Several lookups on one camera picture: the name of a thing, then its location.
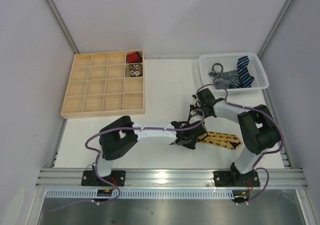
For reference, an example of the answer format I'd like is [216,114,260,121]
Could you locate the white plastic basket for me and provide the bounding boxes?
[198,52,269,93]

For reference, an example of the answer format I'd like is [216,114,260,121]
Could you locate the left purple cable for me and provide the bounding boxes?
[47,108,206,211]

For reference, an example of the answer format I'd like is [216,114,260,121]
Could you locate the aluminium mounting rail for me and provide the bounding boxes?
[35,168,308,190]

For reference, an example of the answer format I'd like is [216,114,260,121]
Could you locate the wooden compartment tray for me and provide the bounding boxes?
[60,50,146,119]

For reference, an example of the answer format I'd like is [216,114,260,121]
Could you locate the left aluminium frame post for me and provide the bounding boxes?
[44,0,79,54]

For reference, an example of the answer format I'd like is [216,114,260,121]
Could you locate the grey paisley tie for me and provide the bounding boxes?
[208,63,238,89]

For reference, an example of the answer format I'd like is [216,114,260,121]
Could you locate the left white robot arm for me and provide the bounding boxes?
[96,115,207,177]

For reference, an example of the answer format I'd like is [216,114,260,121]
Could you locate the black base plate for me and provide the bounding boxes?
[213,170,260,188]
[81,170,126,187]

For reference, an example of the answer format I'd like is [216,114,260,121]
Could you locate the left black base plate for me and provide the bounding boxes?
[81,170,126,187]

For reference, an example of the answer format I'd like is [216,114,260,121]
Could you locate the aluminium frame post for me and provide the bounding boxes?
[257,0,295,59]
[44,0,79,54]

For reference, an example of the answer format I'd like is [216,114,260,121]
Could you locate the rolled red tie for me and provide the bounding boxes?
[126,51,143,64]

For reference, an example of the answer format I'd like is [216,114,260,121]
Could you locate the white slotted cable duct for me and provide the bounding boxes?
[45,188,235,200]

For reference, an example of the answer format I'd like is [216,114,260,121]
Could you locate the right aluminium frame post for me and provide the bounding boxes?
[257,0,295,59]

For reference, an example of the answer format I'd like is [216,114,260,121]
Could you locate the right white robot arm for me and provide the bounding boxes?
[190,88,283,187]

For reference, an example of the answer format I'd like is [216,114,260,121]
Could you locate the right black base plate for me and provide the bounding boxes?
[213,170,260,188]

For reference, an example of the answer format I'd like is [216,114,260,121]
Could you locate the blue striped tie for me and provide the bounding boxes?
[229,56,255,89]

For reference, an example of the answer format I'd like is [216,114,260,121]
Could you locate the rolled floral tie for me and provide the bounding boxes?
[128,63,143,77]

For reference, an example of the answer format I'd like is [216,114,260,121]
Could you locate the yellow patterned tie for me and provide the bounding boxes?
[197,131,243,150]

